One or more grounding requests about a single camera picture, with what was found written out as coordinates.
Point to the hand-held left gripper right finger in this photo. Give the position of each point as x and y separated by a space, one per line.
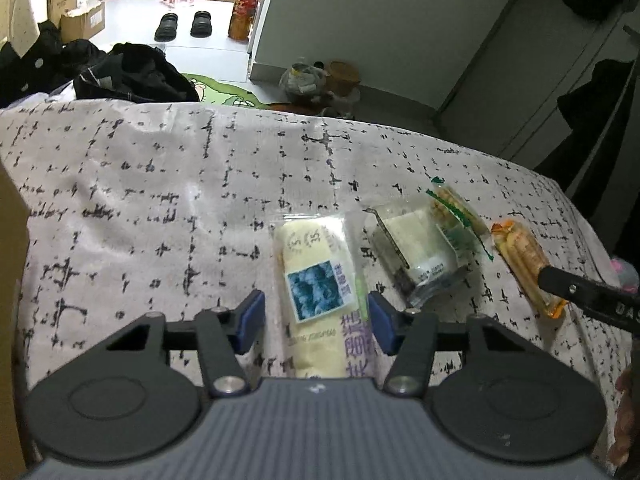
379 320

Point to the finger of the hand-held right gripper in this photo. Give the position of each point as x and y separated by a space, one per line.
585 292

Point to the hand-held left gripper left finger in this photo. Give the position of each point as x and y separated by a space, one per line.
251 317

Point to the long orange biscuit packet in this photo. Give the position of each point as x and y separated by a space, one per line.
522 260

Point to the large white bread packet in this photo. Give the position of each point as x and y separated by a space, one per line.
312 260

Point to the large brown cardboard box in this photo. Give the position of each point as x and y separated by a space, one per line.
12 285

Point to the person's right hand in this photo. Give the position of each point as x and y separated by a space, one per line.
629 420

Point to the pink soft item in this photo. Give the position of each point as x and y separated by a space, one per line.
625 275

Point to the clear sandwich packet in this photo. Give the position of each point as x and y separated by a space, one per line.
420 245

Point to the green-trimmed cracker packet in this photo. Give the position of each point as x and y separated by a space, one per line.
457 212

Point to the black hanging coat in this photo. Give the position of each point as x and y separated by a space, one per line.
595 135

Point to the grey grid-patterned blanket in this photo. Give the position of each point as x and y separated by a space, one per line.
150 170

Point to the green floor mat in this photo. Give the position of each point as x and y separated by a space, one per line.
225 92

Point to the brown instant noodle bowl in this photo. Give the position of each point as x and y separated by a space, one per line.
342 80

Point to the clear plastic trash bag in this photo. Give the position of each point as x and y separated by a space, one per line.
302 80

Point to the black shoe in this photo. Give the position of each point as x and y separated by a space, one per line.
201 24
166 27

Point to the orange cooking oil bottle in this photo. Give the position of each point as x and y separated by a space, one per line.
242 15

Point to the small cardboard box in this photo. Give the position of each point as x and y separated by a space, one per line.
82 20

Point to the white dotted cloth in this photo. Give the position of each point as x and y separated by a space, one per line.
17 5

